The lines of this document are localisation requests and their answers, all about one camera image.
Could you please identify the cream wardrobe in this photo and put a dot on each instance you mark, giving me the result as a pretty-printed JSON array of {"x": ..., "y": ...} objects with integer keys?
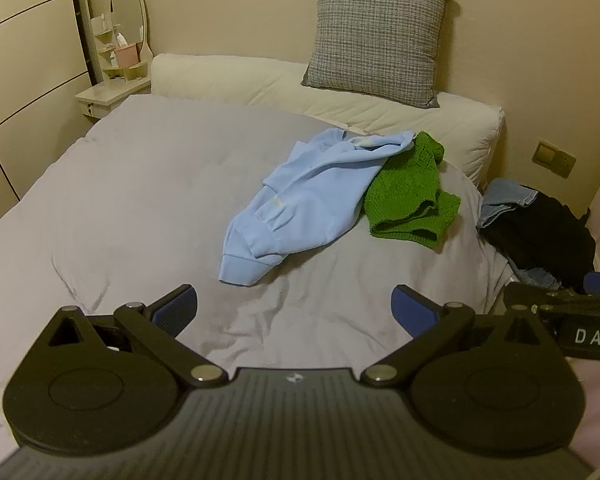
[{"x": 20, "y": 85}]

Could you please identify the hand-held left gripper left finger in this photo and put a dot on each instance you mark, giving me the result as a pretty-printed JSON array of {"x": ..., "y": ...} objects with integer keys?
[{"x": 172, "y": 310}]

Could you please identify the green knit sweater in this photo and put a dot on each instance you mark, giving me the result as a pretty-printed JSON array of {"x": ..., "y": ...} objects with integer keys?
[{"x": 405, "y": 195}]

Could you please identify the white vanity shelf unit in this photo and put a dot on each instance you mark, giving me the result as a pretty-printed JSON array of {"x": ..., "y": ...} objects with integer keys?
[{"x": 92, "y": 35}]

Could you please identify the white bolster cushion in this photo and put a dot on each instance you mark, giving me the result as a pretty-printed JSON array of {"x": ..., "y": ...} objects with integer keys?
[{"x": 290, "y": 85}]

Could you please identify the white bedside table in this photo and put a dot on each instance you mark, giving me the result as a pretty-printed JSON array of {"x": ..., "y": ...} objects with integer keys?
[{"x": 107, "y": 94}]

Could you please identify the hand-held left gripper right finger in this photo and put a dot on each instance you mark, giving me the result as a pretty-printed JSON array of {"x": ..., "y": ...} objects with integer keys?
[{"x": 412, "y": 312}]

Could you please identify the pink tissue box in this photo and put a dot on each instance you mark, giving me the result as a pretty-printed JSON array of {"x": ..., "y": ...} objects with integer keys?
[{"x": 126, "y": 56}]

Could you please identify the black garment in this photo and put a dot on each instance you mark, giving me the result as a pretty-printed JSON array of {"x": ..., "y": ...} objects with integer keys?
[{"x": 545, "y": 235}]

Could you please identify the bed with grey duvet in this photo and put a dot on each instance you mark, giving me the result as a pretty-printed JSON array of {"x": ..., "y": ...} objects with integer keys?
[{"x": 130, "y": 200}]

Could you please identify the grey plaid pillow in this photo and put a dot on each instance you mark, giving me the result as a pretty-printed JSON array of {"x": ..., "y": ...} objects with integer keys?
[{"x": 380, "y": 35}]

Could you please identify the beige wall socket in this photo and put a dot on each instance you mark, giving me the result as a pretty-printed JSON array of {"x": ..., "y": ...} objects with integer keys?
[{"x": 554, "y": 159}]

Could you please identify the small white bottle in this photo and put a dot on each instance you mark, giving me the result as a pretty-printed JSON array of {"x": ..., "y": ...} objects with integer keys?
[{"x": 105, "y": 23}]

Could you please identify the light blue sweatshirt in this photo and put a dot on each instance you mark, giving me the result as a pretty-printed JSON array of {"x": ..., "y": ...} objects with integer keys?
[{"x": 300, "y": 195}]

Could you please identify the oval vanity mirror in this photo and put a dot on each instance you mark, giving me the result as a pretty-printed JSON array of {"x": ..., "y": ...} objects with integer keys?
[{"x": 127, "y": 7}]

